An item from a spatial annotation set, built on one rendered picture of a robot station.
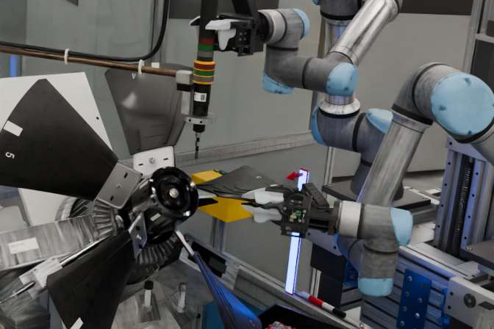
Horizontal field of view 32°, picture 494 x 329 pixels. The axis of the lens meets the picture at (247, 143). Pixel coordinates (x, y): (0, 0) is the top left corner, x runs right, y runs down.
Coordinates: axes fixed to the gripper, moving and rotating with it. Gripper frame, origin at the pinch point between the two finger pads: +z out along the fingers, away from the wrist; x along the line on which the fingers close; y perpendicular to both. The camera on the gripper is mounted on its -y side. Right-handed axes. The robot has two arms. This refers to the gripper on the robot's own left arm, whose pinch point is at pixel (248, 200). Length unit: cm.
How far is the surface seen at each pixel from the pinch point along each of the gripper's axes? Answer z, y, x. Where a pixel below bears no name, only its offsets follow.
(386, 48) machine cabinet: -24, -393, 67
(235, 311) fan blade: -2.1, 18.5, 16.4
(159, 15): 42, -74, -20
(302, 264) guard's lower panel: -4, -126, 85
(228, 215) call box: 9.6, -32.1, 21.0
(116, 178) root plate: 24.8, 15.4, -7.9
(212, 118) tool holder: 8.3, 3.7, -19.1
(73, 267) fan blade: 24.3, 39.8, -1.0
